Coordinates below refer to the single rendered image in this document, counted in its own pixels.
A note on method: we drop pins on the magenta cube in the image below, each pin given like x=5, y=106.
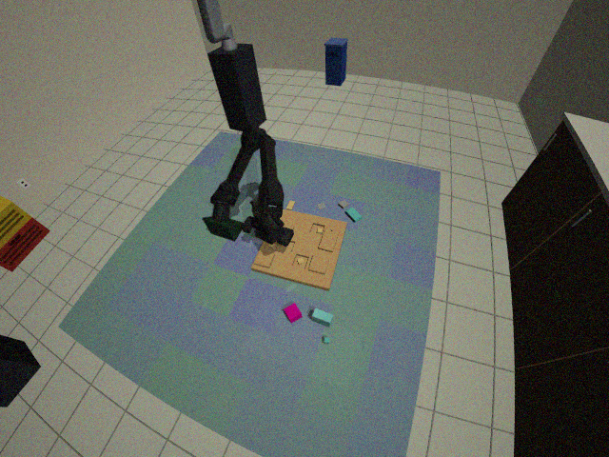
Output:
x=292, y=313

